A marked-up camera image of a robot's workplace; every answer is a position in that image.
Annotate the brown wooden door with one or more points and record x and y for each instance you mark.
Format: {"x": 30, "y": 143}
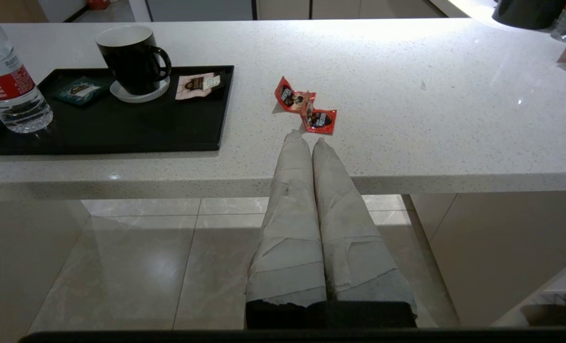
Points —
{"x": 6, "y": 9}

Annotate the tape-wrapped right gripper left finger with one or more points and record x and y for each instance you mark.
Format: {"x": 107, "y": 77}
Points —
{"x": 290, "y": 228}

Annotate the grey lower kitchen cabinets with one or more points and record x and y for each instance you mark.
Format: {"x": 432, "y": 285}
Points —
{"x": 349, "y": 8}

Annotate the dark green tea sachet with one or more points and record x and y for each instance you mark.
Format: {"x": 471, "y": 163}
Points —
{"x": 82, "y": 90}

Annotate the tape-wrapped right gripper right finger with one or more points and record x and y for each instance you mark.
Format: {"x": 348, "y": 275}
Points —
{"x": 349, "y": 238}

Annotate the pink tea sachet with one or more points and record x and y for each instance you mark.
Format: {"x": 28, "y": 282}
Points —
{"x": 197, "y": 85}

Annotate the black mug white inside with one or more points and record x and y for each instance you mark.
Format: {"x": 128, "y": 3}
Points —
{"x": 129, "y": 61}

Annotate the large red Nescafe sachet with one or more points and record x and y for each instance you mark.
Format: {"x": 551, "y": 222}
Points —
{"x": 290, "y": 96}

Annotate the white round coaster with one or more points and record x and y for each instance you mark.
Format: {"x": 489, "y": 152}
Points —
{"x": 139, "y": 98}

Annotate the black rectangular serving tray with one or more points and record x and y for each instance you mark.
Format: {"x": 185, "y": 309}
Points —
{"x": 145, "y": 126}

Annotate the red plastic bag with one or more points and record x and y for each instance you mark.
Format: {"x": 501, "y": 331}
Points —
{"x": 98, "y": 4}

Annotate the black electric kettle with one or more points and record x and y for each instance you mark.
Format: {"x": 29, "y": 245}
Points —
{"x": 526, "y": 13}

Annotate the small red Nescafe sachet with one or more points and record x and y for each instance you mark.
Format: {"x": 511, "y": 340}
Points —
{"x": 321, "y": 120}

